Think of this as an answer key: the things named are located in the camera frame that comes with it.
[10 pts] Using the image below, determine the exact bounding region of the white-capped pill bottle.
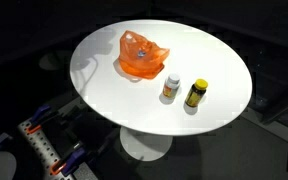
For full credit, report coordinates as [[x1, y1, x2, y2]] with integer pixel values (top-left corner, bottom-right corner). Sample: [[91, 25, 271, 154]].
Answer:
[[163, 73, 181, 99]]

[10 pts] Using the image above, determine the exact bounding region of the white round table base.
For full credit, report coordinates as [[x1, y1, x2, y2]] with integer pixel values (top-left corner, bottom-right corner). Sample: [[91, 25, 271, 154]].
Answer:
[[120, 127, 173, 161]]

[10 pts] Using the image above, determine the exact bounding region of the white bottle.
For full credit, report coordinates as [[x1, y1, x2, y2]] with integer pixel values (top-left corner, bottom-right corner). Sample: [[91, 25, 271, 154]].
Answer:
[[137, 50, 146, 57]]

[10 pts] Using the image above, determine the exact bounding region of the purple orange clamp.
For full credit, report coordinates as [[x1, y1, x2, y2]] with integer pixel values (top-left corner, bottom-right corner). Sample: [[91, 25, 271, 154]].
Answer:
[[49, 147, 86, 177], [26, 104, 58, 134]]

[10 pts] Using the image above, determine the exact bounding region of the purple orange clamp lower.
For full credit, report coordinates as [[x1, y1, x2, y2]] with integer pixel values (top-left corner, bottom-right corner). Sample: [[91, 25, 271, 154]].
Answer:
[[49, 147, 86, 177]]

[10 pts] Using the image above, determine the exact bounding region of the purple orange clamp upper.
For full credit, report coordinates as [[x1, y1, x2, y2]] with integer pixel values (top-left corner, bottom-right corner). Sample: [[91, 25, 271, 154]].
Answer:
[[26, 104, 58, 134]]

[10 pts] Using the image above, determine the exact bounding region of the orange plastic bag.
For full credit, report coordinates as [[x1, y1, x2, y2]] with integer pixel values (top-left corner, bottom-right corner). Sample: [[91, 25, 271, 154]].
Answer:
[[118, 30, 170, 79]]

